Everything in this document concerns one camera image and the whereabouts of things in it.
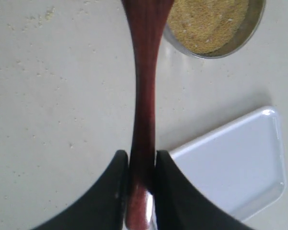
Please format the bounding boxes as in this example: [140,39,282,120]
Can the steel bowl of millet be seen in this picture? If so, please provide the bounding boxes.
[163,0,266,59]

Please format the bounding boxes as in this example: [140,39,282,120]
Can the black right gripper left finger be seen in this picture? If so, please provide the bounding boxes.
[35,150,128,230]

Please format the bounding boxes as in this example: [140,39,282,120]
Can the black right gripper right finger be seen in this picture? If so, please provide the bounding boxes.
[155,150,249,230]

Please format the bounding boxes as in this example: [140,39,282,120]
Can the white rectangular plastic tray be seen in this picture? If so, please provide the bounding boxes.
[170,106,286,221]

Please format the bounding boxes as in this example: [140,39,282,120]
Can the dark red wooden spoon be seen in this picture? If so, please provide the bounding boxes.
[122,0,173,230]

